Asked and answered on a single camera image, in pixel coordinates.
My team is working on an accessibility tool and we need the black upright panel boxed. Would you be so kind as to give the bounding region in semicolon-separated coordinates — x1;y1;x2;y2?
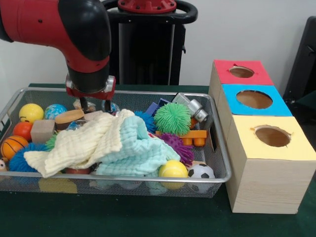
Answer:
282;16;316;104

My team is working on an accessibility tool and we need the purple spiky rubber ball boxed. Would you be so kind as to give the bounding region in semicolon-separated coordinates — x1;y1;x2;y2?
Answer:
158;132;195;165

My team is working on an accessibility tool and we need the silver mesh bin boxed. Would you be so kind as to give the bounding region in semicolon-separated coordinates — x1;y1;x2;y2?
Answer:
0;86;232;198

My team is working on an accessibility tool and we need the dark green table cloth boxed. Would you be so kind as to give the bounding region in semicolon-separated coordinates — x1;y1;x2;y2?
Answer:
0;83;316;237
295;90;316;106

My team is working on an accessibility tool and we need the yellow tennis ball toy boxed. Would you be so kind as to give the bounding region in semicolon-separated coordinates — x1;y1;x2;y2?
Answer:
158;159;189;179

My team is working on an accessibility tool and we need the green spiky rubber ball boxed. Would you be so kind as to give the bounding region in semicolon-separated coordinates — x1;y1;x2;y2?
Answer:
154;103;192;136

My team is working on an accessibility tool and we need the blue spiky rubber ball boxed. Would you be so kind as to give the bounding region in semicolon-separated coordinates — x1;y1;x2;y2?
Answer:
9;142;49;173

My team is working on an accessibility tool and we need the yellow smiley ball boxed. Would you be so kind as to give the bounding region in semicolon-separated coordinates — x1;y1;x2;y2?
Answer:
19;103;44;123

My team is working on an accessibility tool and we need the mint green muslin cloth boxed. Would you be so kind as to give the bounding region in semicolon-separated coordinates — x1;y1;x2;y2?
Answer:
95;116;181;177

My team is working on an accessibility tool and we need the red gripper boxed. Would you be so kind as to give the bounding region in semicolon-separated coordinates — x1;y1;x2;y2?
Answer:
66;86;116;115

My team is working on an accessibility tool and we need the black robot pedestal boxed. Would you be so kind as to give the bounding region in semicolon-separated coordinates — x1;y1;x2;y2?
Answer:
102;0;198;86

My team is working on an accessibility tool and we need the small soccer ball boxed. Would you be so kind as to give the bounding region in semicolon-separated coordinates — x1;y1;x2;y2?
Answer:
188;164;216;179

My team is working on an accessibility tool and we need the wooden box with three holes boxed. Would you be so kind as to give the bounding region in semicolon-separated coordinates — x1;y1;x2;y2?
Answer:
208;59;316;214

